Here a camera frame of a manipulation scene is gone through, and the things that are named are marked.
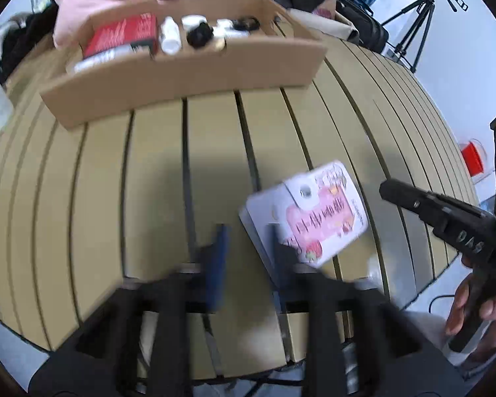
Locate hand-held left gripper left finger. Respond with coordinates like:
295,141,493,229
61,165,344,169
28,223,233,397

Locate white medicine packet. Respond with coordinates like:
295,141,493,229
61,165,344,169
66,45,135,73

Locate red carton box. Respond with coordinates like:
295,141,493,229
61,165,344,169
83,13,158,60

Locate black tripod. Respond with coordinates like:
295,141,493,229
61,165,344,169
380,0,469,73

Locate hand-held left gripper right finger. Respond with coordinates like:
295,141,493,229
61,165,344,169
268,223,469,397

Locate red container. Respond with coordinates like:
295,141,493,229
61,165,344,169
458,138,491,183

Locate person's right hand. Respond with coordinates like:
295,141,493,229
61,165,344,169
444,275,496,336

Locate cardboard tray box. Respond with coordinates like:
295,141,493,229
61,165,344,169
39,0,328,130

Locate black cable bundle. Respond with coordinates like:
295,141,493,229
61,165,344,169
231,16,261,33

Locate beige cloth bag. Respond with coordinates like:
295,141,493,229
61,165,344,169
291,7,358,44

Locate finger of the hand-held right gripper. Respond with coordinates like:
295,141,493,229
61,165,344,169
379,179,454,233

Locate thin black floor cable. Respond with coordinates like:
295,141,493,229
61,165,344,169
428,295,456,313

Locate beige garment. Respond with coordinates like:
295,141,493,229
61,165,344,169
0,12,30,63

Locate black bag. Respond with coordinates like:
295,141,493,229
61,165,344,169
337,0,390,55

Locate black clothes pile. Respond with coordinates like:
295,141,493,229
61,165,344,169
0,4,61,86

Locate black hair scrunchie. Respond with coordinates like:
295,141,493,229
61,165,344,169
187,22,214,49

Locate white spray bottle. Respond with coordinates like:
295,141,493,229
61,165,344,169
160,17,182,55

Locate pink and white card pack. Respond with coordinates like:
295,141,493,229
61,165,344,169
239,160,370,269

